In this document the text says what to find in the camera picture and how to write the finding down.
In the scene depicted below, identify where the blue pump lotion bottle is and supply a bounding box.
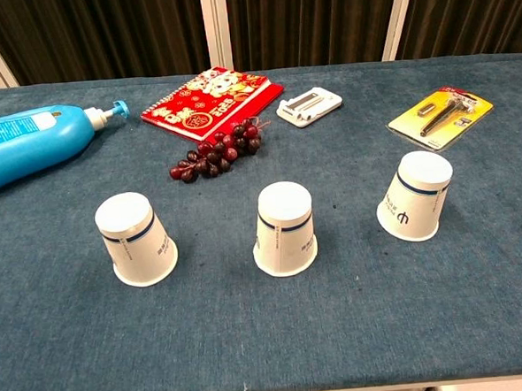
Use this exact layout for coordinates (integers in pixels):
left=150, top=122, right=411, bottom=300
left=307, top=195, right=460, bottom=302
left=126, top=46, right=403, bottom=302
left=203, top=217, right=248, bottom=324
left=0, top=99, right=136, bottom=197

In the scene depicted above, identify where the dark red grape bunch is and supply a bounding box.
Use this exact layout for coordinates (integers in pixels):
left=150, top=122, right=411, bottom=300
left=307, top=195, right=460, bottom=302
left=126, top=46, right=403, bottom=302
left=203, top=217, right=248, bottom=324
left=165, top=115, right=275, bottom=185

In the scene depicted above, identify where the blue tablecloth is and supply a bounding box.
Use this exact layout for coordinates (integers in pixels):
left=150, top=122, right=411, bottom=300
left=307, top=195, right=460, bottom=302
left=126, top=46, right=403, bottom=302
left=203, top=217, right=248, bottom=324
left=0, top=51, right=522, bottom=391

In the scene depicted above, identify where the white paper cup large logo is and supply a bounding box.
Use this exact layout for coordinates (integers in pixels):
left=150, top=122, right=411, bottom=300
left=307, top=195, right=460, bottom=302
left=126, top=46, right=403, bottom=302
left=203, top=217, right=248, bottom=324
left=372, top=149, right=458, bottom=245

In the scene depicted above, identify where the dark brown curtain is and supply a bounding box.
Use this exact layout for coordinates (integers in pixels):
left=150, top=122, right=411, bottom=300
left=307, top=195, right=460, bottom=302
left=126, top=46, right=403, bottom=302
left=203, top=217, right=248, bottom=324
left=0, top=0, right=522, bottom=91

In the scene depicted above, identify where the red spiral notebook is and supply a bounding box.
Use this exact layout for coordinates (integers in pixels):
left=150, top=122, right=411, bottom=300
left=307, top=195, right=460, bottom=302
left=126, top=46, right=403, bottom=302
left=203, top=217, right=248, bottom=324
left=136, top=61, right=288, bottom=147

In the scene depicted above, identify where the white folding phone stand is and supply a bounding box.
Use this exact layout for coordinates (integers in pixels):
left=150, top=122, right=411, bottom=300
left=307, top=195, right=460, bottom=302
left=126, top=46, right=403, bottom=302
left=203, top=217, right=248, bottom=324
left=274, top=85, right=344, bottom=131

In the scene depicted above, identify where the white paper cup blue stripe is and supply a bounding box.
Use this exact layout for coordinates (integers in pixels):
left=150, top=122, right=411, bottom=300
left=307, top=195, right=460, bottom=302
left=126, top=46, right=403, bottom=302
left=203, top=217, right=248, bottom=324
left=93, top=188, right=181, bottom=290
left=248, top=179, right=321, bottom=280

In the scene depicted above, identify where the yellow razor blister pack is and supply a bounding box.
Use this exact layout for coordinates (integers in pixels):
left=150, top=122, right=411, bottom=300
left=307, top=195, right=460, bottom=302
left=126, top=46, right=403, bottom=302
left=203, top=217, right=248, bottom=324
left=384, top=83, right=497, bottom=155

